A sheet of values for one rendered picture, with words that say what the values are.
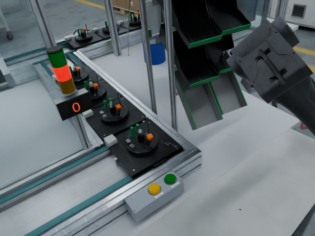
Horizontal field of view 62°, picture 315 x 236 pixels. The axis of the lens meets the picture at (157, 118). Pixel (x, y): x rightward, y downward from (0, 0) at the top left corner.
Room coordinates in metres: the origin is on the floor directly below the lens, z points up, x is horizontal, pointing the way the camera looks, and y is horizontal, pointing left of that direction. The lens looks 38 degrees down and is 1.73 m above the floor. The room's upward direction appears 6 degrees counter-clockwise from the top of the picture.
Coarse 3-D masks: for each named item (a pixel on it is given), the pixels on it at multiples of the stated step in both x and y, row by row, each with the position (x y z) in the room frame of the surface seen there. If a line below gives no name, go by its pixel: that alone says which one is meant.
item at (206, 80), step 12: (180, 48) 1.03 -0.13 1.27; (192, 48) 1.03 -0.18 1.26; (204, 48) 0.98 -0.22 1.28; (180, 60) 0.97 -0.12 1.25; (192, 60) 0.97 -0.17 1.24; (204, 60) 0.97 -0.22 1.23; (180, 72) 0.91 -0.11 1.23; (192, 72) 0.92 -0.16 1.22; (204, 72) 0.92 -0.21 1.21; (216, 72) 0.90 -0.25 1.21; (192, 84) 0.84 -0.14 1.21
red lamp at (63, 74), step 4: (52, 68) 0.79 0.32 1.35; (56, 68) 0.78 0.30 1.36; (60, 68) 0.78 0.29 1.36; (64, 68) 0.79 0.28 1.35; (68, 68) 0.80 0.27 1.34; (56, 72) 0.78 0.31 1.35; (60, 72) 0.78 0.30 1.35; (64, 72) 0.78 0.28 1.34; (68, 72) 0.79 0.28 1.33; (56, 76) 0.79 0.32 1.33; (60, 76) 0.78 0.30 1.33; (64, 76) 0.78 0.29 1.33; (68, 76) 0.79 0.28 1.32; (60, 80) 0.78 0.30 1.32; (64, 80) 0.78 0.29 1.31
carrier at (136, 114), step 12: (96, 108) 1.10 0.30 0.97; (108, 108) 1.06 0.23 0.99; (132, 108) 1.06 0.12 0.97; (96, 120) 0.99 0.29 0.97; (108, 120) 0.96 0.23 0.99; (120, 120) 0.96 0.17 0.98; (132, 120) 0.96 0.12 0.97; (96, 132) 0.91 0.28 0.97; (108, 132) 0.90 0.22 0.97; (120, 132) 0.90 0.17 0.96
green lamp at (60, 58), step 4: (60, 52) 0.79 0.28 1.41; (48, 56) 0.79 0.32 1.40; (52, 56) 0.78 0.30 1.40; (56, 56) 0.78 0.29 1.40; (60, 56) 0.79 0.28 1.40; (64, 56) 0.80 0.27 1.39; (52, 60) 0.78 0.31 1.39; (56, 60) 0.78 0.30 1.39; (60, 60) 0.78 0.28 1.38; (64, 60) 0.79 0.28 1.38; (52, 64) 0.78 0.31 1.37; (56, 64) 0.78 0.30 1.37; (60, 64) 0.78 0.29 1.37; (64, 64) 0.79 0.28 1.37
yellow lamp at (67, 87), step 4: (68, 80) 0.79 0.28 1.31; (72, 80) 0.80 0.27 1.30; (60, 84) 0.78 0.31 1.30; (64, 84) 0.78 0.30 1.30; (68, 84) 0.78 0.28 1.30; (72, 84) 0.79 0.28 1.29; (60, 88) 0.79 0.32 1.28; (64, 88) 0.78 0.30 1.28; (68, 88) 0.78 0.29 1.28; (72, 88) 0.79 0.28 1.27; (64, 92) 0.78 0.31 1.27; (68, 92) 0.78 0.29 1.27; (72, 92) 0.79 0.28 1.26
